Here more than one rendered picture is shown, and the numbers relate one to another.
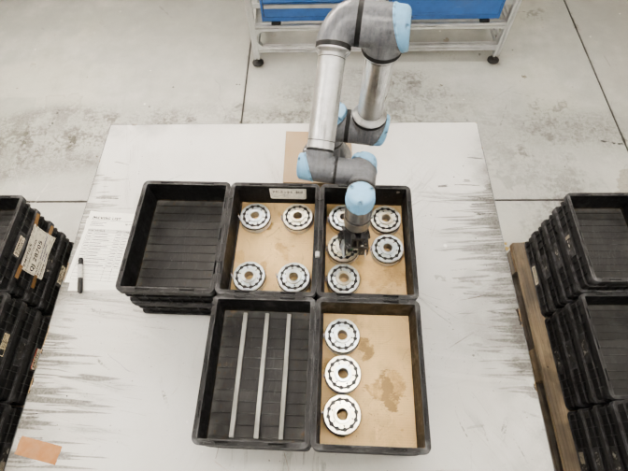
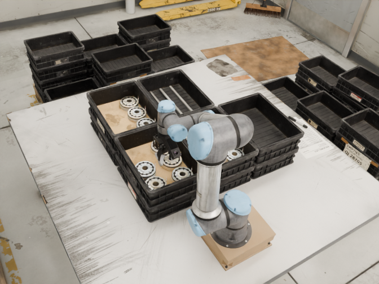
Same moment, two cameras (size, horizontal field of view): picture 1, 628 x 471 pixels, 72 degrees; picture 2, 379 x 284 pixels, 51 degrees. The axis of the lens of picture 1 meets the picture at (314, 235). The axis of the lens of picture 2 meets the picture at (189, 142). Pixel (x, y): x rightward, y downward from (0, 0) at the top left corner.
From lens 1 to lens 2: 196 cm
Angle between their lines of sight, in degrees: 71
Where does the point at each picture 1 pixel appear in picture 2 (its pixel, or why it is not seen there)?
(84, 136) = not seen: outside the picture
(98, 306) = not seen: hidden behind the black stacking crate
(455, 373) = (78, 158)
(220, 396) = (184, 94)
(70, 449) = (229, 81)
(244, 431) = (166, 89)
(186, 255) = not seen: hidden behind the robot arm
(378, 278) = (142, 158)
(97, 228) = (318, 142)
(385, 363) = (118, 127)
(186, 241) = (258, 135)
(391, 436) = (104, 107)
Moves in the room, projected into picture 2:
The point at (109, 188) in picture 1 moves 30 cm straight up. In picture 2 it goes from (342, 163) to (362, 123)
